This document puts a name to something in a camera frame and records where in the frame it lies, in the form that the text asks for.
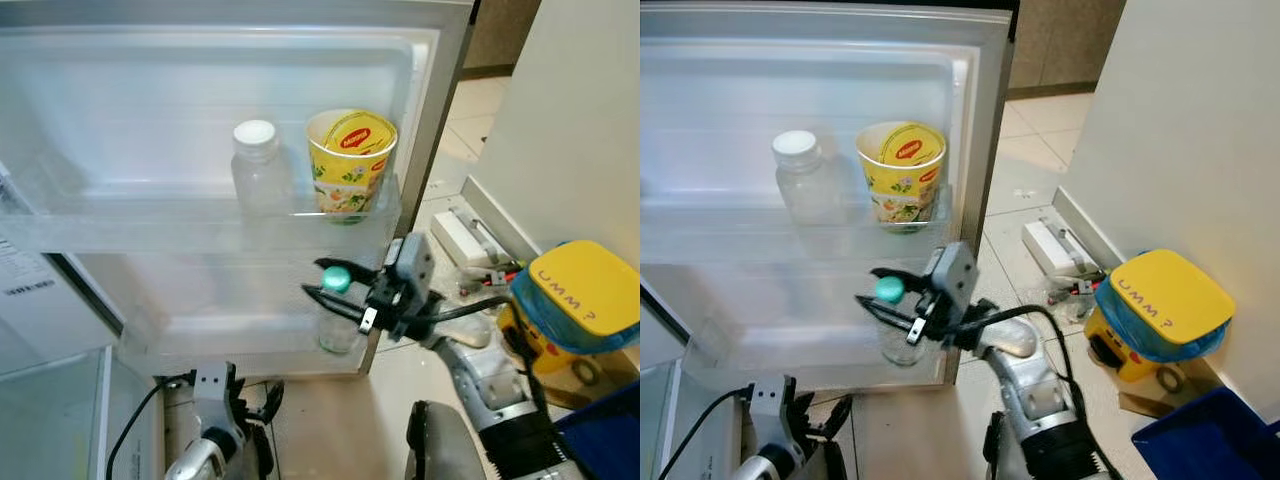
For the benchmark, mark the blue bin liner bag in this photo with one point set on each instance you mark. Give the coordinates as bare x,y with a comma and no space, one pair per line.
545,325
1140,340

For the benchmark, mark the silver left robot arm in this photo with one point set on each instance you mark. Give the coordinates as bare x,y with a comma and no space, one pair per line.
765,468
195,462

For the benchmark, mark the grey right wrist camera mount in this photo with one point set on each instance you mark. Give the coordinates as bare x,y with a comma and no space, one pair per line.
412,262
953,272

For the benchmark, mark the clear bottle white cap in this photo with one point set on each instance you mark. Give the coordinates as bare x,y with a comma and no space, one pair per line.
262,175
808,190

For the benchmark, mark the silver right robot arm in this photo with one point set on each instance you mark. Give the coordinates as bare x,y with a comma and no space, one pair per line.
490,385
1035,400

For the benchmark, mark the brown wooden cabinet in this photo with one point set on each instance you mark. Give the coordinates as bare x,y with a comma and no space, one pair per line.
1060,40
500,30

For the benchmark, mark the yellow Maggi noodle cup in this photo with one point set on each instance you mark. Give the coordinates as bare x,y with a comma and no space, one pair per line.
350,165
903,180

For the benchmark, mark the blue plastic crate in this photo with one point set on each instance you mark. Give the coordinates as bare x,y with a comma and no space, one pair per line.
605,445
1210,445

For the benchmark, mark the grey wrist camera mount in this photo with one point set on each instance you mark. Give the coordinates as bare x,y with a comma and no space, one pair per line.
953,272
412,262
772,415
213,400

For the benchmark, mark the grey baseboard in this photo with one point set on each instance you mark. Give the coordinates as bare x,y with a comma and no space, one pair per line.
1090,228
505,215

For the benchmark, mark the clear long door shelf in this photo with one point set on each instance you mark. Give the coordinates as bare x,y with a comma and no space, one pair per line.
150,226
760,242

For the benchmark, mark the white fridge door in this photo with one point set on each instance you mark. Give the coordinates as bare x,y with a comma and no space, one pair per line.
760,95
150,90

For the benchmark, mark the clear bottle teal cap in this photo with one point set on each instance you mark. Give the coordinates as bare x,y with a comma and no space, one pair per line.
337,279
889,290

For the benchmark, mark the clear fridge drawer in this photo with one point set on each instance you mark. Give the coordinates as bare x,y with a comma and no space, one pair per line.
60,420
690,445

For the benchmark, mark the white flat box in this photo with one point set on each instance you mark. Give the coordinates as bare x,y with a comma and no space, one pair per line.
1048,250
458,240

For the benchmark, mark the clear short door shelf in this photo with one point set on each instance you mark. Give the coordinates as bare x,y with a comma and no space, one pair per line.
230,348
800,362

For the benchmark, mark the yellow lidded bin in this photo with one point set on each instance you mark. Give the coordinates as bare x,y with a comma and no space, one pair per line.
585,285
1170,295

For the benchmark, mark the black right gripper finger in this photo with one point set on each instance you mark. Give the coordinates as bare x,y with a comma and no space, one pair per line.
918,285
345,312
366,274
897,322

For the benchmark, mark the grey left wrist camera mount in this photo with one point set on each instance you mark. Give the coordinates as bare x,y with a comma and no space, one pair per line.
772,415
213,400

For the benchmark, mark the white fridge body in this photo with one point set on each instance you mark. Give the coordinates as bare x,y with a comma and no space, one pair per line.
30,300
660,340

